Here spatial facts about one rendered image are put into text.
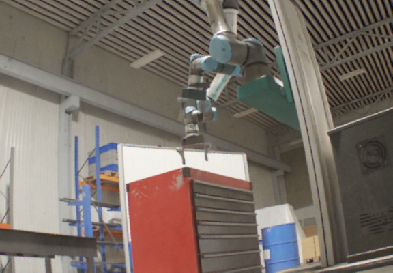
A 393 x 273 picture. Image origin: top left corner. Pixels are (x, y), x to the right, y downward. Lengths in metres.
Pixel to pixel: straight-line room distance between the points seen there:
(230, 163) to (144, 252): 3.34
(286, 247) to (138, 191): 3.88
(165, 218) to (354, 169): 1.09
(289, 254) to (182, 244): 3.95
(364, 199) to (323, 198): 0.24
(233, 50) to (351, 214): 0.85
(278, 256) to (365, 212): 4.46
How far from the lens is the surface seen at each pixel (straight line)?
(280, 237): 5.79
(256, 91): 1.60
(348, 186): 1.41
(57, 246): 4.99
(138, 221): 2.20
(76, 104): 11.49
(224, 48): 1.63
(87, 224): 8.45
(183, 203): 1.99
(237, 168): 5.36
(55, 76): 11.50
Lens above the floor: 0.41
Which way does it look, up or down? 21 degrees up
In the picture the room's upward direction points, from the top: 6 degrees counter-clockwise
